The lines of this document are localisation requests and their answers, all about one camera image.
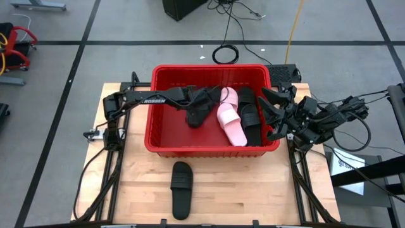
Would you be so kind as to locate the white paper sheet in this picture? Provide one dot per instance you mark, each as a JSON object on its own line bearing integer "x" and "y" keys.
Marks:
{"x": 348, "y": 172}

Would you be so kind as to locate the black perforated box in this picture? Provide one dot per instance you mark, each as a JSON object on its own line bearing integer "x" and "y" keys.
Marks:
{"x": 281, "y": 73}

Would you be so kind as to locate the black foam slide sandal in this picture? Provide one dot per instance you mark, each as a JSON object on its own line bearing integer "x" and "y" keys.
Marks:
{"x": 182, "y": 190}
{"x": 251, "y": 126}
{"x": 246, "y": 95}
{"x": 196, "y": 122}

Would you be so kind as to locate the black caster wheel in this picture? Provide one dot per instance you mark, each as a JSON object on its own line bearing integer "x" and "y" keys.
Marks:
{"x": 3, "y": 112}

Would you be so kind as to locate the grey metal foot bar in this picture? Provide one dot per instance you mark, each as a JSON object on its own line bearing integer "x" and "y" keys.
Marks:
{"x": 11, "y": 80}
{"x": 38, "y": 4}

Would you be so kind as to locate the pink foam slide sandal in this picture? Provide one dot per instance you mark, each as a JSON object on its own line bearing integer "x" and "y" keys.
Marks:
{"x": 232, "y": 126}
{"x": 229, "y": 95}

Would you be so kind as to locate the black padded chair part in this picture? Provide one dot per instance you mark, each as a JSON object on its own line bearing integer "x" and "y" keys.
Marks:
{"x": 397, "y": 111}

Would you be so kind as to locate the black table clamp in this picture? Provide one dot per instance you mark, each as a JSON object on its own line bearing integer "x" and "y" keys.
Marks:
{"x": 163, "y": 223}
{"x": 255, "y": 223}

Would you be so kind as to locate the black desk frame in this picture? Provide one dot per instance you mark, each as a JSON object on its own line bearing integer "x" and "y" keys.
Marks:
{"x": 373, "y": 171}

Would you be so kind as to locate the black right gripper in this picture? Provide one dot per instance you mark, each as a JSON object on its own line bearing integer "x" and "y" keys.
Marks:
{"x": 299, "y": 120}

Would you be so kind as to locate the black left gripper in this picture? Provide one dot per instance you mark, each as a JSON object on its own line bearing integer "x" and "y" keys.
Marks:
{"x": 194, "y": 96}

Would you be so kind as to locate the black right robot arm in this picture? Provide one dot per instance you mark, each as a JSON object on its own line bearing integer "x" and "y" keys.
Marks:
{"x": 341, "y": 114}

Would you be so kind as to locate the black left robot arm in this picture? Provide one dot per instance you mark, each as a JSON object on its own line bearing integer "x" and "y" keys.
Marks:
{"x": 155, "y": 100}

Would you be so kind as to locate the small white bracket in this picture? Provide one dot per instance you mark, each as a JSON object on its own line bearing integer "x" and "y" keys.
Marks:
{"x": 95, "y": 134}

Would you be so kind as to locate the red plastic bin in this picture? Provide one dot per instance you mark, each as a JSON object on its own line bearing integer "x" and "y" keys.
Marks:
{"x": 190, "y": 139}

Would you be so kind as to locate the black computer tower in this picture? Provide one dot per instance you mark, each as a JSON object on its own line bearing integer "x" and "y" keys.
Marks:
{"x": 183, "y": 8}

